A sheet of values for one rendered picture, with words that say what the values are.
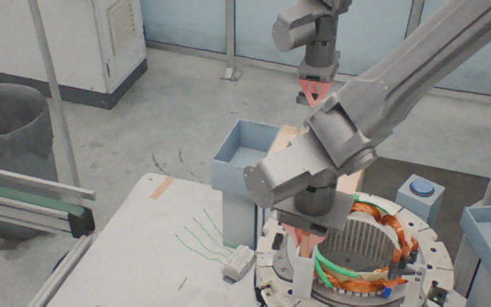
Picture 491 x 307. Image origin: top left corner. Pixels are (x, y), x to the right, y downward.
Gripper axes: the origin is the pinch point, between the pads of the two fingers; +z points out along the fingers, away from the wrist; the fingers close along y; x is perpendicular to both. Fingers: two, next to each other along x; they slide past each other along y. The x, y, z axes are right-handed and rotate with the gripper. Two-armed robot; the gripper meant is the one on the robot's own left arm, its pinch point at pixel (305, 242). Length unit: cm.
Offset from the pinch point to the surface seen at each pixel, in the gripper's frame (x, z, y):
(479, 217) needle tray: 34.4, 18.3, 25.3
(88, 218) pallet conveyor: 26, 53, -64
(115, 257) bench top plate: 14, 47, -47
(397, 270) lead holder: 0.3, -0.6, 13.1
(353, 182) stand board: 31.9, 16.7, 1.2
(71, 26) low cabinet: 155, 93, -168
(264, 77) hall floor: 223, 142, -87
